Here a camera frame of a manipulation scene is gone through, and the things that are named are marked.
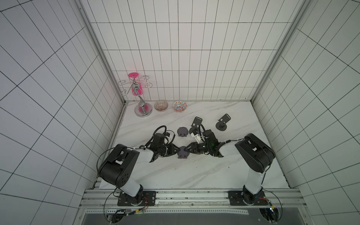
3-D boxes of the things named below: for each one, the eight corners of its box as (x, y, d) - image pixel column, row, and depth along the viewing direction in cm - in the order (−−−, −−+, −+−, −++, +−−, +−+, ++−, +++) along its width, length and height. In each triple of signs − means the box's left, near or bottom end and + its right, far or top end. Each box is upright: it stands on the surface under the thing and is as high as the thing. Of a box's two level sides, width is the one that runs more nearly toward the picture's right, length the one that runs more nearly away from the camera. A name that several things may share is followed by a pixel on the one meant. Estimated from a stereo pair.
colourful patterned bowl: (170, 109, 116) (170, 105, 113) (176, 101, 121) (176, 98, 118) (182, 114, 112) (182, 111, 109) (188, 106, 118) (188, 103, 115)
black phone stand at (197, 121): (189, 133, 101) (190, 126, 94) (194, 123, 107) (195, 116, 100) (196, 136, 99) (197, 129, 93) (201, 125, 105) (202, 118, 98)
